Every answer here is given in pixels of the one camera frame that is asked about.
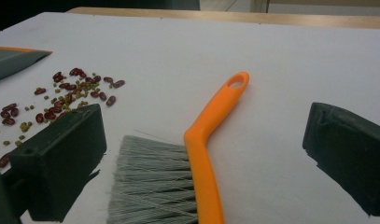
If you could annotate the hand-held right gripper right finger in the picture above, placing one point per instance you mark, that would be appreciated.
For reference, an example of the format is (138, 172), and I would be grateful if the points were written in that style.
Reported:
(349, 149)

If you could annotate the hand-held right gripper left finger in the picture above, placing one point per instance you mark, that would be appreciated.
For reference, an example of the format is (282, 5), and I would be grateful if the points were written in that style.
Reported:
(60, 161)

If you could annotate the pile of red and green beans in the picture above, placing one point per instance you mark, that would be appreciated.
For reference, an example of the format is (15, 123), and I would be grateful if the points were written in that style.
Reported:
(55, 109)

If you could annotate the grey dustpan with orange edge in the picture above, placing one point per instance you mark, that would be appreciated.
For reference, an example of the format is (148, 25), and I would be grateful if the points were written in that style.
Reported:
(10, 63)

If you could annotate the orange brush with grey bristles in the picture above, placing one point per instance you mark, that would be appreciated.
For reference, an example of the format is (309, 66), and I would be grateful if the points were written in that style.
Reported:
(203, 161)

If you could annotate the white board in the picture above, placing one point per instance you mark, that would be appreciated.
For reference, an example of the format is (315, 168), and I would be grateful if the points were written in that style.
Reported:
(271, 62)

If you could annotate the wooden table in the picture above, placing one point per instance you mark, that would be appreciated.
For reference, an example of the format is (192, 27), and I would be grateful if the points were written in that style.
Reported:
(271, 18)

